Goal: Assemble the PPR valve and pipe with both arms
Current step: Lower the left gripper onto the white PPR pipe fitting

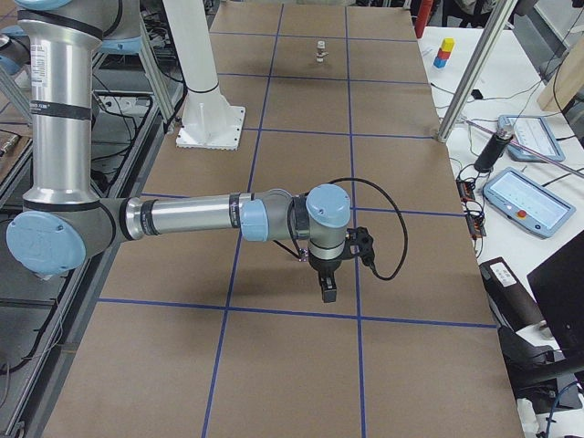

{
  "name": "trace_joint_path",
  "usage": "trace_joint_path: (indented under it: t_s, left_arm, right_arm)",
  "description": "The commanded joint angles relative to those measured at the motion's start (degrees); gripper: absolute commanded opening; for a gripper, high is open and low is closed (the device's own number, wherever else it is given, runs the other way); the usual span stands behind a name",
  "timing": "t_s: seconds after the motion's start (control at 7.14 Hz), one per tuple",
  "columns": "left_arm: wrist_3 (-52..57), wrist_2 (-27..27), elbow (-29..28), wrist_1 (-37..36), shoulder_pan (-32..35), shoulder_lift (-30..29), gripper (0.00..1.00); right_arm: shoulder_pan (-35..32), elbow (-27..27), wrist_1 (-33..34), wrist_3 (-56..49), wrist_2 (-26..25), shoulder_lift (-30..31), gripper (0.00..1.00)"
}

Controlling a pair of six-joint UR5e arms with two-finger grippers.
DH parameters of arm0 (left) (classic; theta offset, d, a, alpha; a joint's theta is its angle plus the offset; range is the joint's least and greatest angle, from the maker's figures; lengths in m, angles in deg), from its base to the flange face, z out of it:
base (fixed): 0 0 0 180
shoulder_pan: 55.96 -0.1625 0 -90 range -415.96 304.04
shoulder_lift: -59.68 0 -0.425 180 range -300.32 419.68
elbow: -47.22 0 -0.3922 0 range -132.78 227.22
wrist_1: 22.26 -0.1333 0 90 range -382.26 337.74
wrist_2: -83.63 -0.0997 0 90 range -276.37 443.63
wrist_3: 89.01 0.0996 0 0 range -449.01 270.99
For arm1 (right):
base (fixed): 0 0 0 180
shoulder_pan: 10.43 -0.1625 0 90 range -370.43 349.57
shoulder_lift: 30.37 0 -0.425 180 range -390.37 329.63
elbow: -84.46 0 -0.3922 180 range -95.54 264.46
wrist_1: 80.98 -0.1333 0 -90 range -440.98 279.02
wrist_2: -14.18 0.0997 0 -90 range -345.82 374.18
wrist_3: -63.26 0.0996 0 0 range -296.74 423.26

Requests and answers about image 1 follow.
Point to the black water bottle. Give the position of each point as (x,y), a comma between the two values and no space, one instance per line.
(493,150)

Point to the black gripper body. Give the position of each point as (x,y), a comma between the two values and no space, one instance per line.
(322,265)

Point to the yellow red blue blocks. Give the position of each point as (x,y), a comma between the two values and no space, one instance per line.
(444,52)

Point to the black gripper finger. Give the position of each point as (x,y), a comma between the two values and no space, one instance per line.
(328,287)

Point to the far blue teach pendant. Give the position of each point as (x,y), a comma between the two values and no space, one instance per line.
(532,132)

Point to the near blue teach pendant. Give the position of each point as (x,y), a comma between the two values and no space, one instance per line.
(527,203)

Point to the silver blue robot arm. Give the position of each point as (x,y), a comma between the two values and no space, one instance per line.
(64,222)

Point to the aluminium frame post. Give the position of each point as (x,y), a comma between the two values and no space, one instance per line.
(486,43)

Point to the blue teach pendant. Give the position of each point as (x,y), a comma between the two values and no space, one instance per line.
(532,132)
(527,203)

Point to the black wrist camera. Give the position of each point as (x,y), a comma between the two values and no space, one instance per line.
(359,243)

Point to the black monitor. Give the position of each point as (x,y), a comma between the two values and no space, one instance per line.
(557,284)

